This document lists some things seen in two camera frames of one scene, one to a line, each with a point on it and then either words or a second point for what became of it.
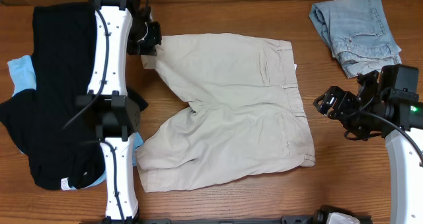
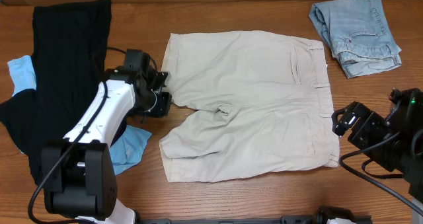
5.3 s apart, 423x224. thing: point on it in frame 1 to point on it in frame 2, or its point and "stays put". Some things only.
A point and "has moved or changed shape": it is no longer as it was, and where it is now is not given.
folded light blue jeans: [357, 32] stays put
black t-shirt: [62, 145] stays put
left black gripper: [145, 42] to [160, 90]
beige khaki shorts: [242, 119] has moved or changed shape
